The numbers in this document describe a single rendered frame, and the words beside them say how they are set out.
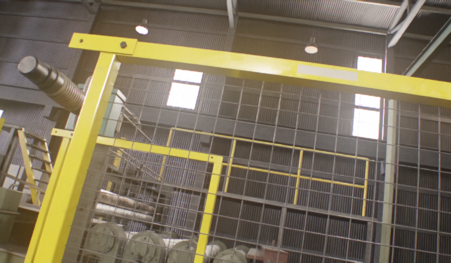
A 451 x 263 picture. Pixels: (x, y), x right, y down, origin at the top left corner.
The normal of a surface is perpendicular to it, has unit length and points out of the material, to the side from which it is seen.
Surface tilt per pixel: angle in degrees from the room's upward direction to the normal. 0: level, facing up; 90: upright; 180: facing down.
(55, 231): 90
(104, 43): 90
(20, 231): 90
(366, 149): 90
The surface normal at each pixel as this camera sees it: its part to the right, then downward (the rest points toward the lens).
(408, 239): -0.08, -0.31
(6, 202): 0.98, 0.15
